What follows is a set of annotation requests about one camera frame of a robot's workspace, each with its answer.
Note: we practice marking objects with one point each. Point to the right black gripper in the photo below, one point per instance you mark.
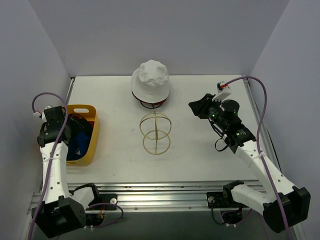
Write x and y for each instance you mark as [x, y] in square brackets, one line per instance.
[205, 108]

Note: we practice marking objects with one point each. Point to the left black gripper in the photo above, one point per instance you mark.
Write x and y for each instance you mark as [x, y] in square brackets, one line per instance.
[69, 128]

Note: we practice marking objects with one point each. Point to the blue bucket hat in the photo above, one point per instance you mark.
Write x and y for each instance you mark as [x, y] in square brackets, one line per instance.
[78, 146]

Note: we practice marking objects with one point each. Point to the red bucket hat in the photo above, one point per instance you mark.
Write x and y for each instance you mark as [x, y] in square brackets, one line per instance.
[151, 102]

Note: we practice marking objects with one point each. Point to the white bucket hat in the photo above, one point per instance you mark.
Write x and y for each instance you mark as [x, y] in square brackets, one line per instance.
[150, 81]

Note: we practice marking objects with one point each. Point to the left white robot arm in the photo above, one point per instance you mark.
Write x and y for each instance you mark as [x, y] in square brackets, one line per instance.
[60, 211]

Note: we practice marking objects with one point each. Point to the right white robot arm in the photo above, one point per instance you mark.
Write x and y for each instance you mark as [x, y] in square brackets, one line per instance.
[283, 203]

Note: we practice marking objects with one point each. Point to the black embroidered cap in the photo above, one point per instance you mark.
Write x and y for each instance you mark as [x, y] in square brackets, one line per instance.
[79, 124]

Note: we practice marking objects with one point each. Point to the yellow plastic bin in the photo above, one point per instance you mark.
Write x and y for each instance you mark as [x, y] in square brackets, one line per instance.
[90, 114]

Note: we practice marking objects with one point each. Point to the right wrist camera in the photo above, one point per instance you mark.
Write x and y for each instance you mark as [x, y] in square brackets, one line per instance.
[223, 91]

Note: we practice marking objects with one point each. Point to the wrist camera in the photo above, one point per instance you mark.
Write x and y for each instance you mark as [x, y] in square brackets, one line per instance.
[223, 91]
[41, 113]

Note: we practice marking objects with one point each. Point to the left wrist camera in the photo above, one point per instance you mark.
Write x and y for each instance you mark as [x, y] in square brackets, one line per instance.
[41, 113]

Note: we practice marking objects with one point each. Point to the gold wire hat stand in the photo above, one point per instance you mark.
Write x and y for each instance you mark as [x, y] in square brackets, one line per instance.
[156, 134]

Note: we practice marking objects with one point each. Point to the black wire hat stand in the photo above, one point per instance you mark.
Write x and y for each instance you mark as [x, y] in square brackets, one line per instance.
[151, 106]

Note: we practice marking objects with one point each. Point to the aluminium right side rail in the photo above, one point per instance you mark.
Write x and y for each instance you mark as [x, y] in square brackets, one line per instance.
[262, 125]

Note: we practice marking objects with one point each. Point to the aluminium rail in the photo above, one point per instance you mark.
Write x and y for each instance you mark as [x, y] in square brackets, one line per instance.
[162, 196]
[262, 125]

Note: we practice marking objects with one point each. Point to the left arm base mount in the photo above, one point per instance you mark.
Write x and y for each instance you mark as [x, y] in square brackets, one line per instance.
[102, 202]

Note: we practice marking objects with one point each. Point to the aluminium front rail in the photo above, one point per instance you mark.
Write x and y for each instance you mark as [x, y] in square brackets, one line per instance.
[162, 196]

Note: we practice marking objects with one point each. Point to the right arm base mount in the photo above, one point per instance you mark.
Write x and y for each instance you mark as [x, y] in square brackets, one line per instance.
[232, 216]

